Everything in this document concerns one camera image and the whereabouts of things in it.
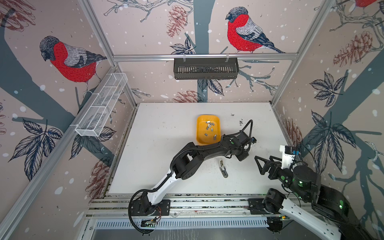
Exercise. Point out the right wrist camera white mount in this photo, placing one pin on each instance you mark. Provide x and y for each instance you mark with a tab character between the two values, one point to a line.
290	156

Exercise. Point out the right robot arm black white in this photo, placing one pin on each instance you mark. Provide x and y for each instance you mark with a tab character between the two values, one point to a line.
340	221

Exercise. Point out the black wall basket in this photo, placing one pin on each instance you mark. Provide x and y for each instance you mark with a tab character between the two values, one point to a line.
206	68

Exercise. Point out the yellow plastic tray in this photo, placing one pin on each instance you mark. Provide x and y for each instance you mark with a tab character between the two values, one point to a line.
201	129

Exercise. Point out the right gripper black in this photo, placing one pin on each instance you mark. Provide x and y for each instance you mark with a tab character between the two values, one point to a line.
275	166

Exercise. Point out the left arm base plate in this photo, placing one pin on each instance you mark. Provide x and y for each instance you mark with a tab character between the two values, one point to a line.
145	208

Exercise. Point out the white wire mesh shelf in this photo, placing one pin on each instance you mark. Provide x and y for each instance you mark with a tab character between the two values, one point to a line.
94	120

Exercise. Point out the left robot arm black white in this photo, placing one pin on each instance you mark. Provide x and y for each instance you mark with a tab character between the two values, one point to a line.
185	164

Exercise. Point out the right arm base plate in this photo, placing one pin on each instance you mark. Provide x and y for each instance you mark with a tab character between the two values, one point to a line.
257	207

